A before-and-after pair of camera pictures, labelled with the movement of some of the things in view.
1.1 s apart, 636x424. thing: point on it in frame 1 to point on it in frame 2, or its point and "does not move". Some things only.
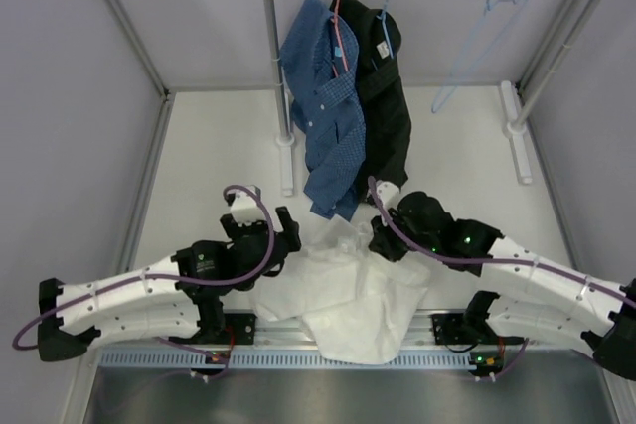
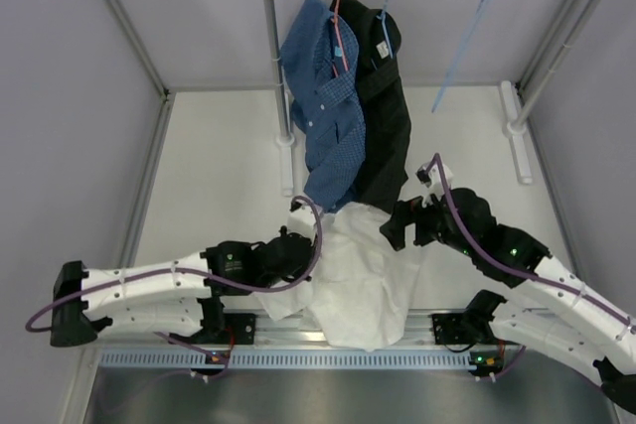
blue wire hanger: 497,18 to 468,35
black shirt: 374,39 does not move
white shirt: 354,301 does not move
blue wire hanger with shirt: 383,17 does not move
